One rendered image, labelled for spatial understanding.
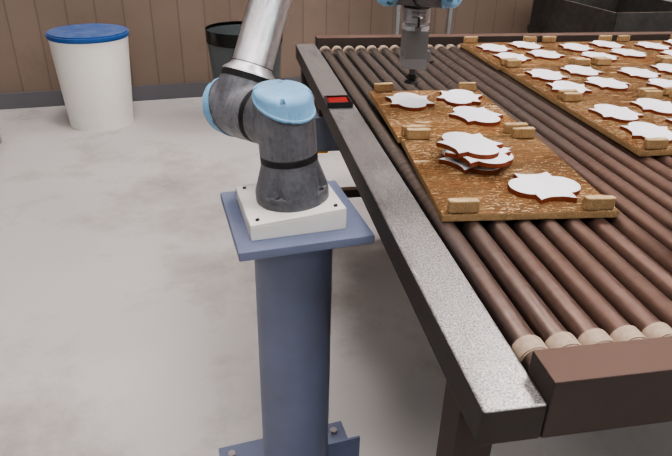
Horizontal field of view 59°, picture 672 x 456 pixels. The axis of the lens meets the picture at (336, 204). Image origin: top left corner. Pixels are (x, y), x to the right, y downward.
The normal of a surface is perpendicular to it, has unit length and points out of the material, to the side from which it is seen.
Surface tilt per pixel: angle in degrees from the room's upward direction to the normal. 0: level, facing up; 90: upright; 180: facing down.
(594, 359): 0
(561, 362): 0
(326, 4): 90
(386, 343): 0
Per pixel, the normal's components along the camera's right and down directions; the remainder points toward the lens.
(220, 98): -0.61, -0.11
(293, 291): 0.07, 0.45
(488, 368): 0.02, -0.89
